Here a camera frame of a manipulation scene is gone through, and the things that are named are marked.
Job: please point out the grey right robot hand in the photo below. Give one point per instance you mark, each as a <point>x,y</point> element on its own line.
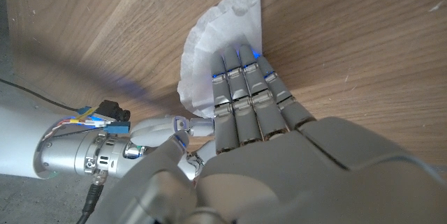
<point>153,126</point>

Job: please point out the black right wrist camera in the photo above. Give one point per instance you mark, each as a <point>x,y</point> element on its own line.
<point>113,110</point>

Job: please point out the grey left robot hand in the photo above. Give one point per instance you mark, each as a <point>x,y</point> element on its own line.
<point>297,171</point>

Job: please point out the white paper coffee filter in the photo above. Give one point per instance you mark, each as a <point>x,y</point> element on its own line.
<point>223,25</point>

